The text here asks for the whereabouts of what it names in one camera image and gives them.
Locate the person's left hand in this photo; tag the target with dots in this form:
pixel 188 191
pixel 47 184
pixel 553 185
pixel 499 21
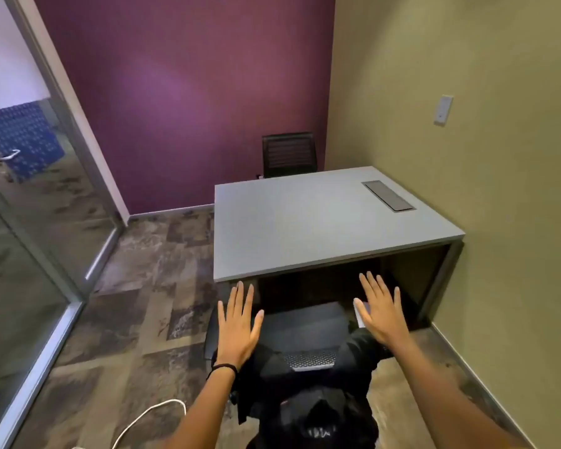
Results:
pixel 236 331

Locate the person's right hand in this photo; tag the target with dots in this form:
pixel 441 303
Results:
pixel 383 317

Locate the person's right thumb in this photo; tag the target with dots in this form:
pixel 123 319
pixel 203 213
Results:
pixel 361 312

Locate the person's left thumb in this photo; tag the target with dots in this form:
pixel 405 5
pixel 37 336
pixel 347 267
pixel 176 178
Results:
pixel 258 324

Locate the person's left little finger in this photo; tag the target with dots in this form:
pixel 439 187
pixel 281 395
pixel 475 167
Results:
pixel 222 317

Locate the person's right middle finger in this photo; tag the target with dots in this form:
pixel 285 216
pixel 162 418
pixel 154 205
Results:
pixel 375 287

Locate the person's right little finger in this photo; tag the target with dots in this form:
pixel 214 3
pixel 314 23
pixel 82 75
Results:
pixel 397 301

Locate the person's left middle finger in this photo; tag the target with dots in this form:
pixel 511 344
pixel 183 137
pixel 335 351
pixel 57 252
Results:
pixel 239 301

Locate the person's left forearm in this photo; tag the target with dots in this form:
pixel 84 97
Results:
pixel 204 406

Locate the person's right forearm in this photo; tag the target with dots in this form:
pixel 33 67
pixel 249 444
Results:
pixel 444 397

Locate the black office chair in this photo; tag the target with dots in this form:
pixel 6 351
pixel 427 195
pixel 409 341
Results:
pixel 304 329

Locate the black wristband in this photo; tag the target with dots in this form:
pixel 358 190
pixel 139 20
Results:
pixel 224 368

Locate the grey office desk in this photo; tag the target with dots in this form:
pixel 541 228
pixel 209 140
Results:
pixel 318 219

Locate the black mesh visitor chair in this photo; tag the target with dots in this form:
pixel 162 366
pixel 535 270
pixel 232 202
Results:
pixel 290 155

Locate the glass door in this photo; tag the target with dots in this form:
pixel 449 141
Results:
pixel 14 294

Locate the white wall switch plate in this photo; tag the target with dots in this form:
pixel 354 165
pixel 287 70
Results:
pixel 443 110

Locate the aluminium glass partition frame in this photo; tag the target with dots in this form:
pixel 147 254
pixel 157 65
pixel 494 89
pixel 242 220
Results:
pixel 75 116

